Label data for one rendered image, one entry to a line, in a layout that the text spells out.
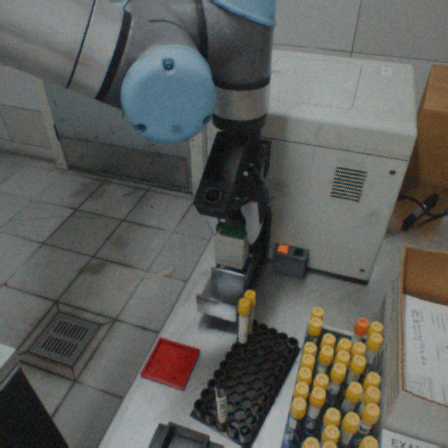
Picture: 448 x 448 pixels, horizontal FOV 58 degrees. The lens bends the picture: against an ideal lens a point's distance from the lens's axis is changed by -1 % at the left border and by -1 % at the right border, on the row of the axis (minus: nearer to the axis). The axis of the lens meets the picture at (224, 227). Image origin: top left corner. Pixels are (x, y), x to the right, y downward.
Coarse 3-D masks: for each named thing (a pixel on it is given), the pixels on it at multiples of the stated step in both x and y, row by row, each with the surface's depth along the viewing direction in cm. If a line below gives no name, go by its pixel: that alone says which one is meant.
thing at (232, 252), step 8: (216, 240) 63; (224, 240) 63; (232, 240) 62; (240, 240) 62; (216, 248) 65; (224, 248) 64; (232, 248) 63; (240, 248) 63; (248, 248) 67; (216, 256) 66; (224, 256) 65; (232, 256) 65; (240, 256) 64; (224, 264) 66; (232, 264) 66; (240, 264) 65
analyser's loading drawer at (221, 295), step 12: (264, 240) 77; (252, 252) 74; (216, 264) 70; (252, 264) 72; (216, 276) 68; (228, 276) 67; (240, 276) 66; (204, 288) 68; (216, 288) 68; (228, 288) 68; (240, 288) 68; (204, 300) 64; (216, 300) 63; (228, 300) 66; (204, 312) 66; (216, 312) 65; (228, 312) 64
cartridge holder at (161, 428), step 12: (156, 432) 52; (168, 432) 51; (180, 432) 52; (192, 432) 50; (156, 444) 51; (168, 444) 51; (180, 444) 51; (192, 444) 51; (204, 444) 49; (216, 444) 51
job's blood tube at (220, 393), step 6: (216, 384) 49; (222, 384) 49; (216, 390) 48; (222, 390) 48; (216, 396) 49; (222, 396) 49; (216, 402) 50; (222, 402) 49; (216, 408) 51; (222, 408) 50; (222, 414) 51; (222, 420) 52
